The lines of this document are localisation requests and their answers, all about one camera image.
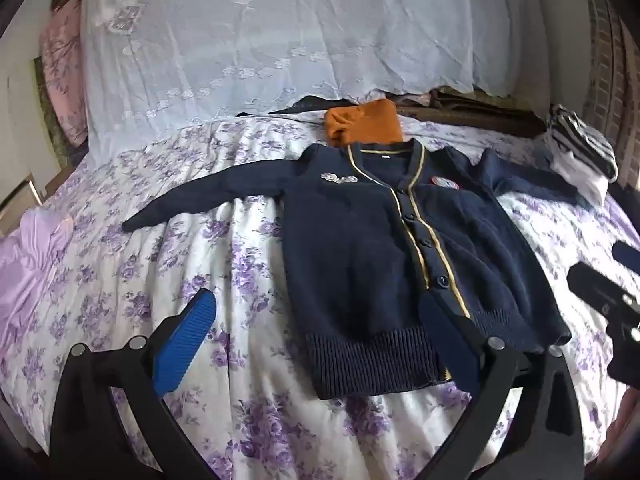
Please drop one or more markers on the black white striped garment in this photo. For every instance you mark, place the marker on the black white striped garment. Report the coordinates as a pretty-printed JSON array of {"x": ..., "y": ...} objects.
[{"x": 585, "y": 142}]

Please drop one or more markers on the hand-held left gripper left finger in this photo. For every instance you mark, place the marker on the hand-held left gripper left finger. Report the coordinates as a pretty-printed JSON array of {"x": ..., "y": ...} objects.
[{"x": 186, "y": 340}]

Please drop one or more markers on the plaid curtain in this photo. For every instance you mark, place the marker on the plaid curtain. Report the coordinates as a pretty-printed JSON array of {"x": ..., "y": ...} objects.
[{"x": 607, "y": 60}]

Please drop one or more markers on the orange garment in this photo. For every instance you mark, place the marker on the orange garment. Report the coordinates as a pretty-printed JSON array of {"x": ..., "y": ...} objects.
[{"x": 370, "y": 125}]

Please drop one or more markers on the purple floral bedsheet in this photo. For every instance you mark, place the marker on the purple floral bedsheet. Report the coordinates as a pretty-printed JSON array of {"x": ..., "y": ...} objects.
[{"x": 200, "y": 240}]

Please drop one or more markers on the pink floral pillow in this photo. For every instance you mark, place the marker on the pink floral pillow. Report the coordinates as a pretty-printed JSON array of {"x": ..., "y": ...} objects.
[{"x": 65, "y": 75}]

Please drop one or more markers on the dark cloth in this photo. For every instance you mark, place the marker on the dark cloth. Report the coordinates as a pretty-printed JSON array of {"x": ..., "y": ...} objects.
[{"x": 300, "y": 102}]

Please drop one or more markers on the lilac satin cloth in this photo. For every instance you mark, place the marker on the lilac satin cloth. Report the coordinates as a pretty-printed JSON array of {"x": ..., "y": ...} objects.
[{"x": 30, "y": 270}]

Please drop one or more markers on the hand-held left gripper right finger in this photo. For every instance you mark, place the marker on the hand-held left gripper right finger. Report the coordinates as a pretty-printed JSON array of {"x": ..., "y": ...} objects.
[{"x": 450, "y": 345}]

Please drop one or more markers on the white lace cloth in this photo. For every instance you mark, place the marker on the white lace cloth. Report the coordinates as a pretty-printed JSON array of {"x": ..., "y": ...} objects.
[{"x": 280, "y": 35}]

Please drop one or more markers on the navy knit cardigan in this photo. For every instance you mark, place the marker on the navy knit cardigan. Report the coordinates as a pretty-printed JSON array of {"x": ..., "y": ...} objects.
[{"x": 350, "y": 240}]

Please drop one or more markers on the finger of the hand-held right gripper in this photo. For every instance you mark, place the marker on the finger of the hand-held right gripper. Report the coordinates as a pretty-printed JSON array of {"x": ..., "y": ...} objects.
[
  {"x": 627, "y": 257},
  {"x": 595, "y": 285}
]

